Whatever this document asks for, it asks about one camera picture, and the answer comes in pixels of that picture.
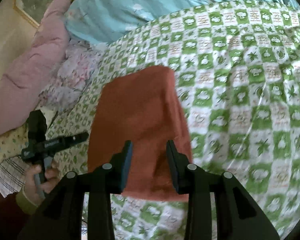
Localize rust red knit sweater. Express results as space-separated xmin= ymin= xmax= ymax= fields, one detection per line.
xmin=88 ymin=66 xmax=192 ymax=202

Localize dark red sleeve forearm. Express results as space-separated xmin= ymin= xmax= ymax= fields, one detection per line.
xmin=0 ymin=185 xmax=43 ymax=239

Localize person's left hand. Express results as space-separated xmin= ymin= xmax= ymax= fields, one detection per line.
xmin=24 ymin=160 xmax=60 ymax=206

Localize cream dotted cloth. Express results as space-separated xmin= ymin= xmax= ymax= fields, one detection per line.
xmin=0 ymin=107 xmax=58 ymax=176

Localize white plaid cloth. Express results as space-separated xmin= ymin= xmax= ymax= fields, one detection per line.
xmin=0 ymin=155 xmax=29 ymax=198

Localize pale floral fabric pile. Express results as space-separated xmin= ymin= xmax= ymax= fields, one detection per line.
xmin=39 ymin=39 xmax=108 ymax=113

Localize green white checkered bedsheet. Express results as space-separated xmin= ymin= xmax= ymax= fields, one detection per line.
xmin=47 ymin=0 xmax=300 ymax=239

